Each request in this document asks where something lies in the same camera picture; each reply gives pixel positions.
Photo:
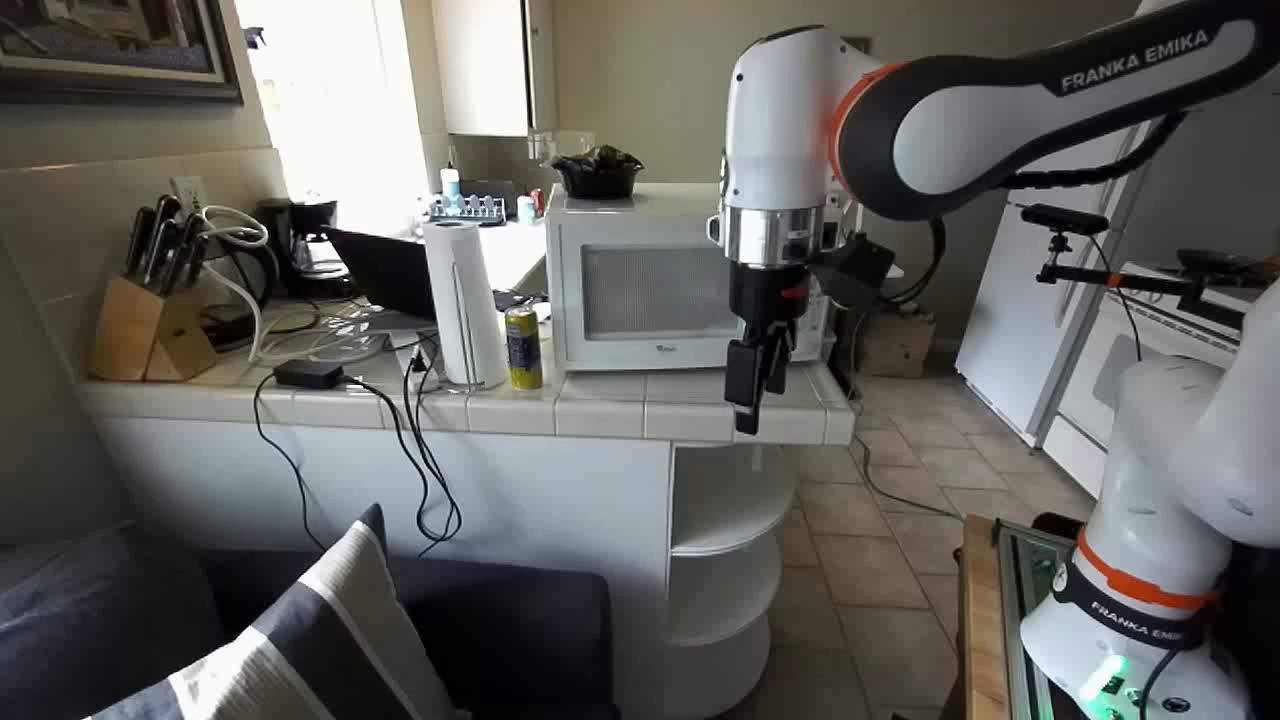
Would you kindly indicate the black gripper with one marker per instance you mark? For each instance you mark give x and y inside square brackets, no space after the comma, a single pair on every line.
[768,302]

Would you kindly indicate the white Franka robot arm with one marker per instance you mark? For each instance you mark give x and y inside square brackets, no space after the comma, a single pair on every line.
[961,123]

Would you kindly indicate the white microwave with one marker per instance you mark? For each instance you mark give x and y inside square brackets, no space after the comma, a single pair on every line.
[643,287]

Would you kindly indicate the cardboard box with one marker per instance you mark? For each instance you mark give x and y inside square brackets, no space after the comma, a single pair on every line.
[896,345]

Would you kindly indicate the yellow can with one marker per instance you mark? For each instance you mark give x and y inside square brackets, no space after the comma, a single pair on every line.
[524,350]

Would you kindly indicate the white tiled counter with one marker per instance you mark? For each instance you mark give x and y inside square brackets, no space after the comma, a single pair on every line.
[535,493]

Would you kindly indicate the black bowl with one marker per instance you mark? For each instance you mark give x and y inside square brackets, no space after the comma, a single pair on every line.
[598,173]

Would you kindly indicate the white refrigerator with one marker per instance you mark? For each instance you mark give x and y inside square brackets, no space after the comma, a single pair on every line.
[1024,306]

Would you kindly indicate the white paper towel roll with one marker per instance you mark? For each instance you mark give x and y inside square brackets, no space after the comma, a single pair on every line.
[464,306]

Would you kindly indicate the dish rack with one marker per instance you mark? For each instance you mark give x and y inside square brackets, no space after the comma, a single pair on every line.
[470,208]

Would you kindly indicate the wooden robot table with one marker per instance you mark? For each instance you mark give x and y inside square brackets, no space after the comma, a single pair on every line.
[987,626]

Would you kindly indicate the dark blue sofa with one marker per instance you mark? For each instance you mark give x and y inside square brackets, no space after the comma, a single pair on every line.
[521,643]

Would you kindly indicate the white stove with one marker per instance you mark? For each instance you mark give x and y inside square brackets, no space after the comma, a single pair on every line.
[1104,384]

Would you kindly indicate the blue soap bottle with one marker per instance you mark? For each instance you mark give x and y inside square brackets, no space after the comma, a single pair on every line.
[448,184]

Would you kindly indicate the black laptop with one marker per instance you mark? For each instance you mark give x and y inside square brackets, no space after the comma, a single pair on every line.
[384,272]

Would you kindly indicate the black power adapter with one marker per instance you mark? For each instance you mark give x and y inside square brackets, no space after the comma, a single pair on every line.
[309,374]

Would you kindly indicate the black countertop appliance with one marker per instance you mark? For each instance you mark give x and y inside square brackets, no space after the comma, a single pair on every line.
[286,242]

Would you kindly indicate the striped blue white pillow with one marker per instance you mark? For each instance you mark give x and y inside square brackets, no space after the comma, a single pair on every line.
[322,643]

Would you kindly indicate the wooden knife block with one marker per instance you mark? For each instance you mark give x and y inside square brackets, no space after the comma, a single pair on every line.
[141,335]

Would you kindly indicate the dark framed picture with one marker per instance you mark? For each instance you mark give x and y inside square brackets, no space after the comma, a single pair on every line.
[105,44]

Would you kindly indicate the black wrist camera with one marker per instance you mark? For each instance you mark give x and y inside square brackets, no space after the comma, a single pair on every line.
[856,272]

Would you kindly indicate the black camera stand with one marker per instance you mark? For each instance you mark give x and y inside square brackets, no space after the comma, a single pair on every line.
[1072,272]

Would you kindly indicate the white wall cabinet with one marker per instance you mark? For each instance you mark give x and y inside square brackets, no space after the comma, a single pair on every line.
[482,64]

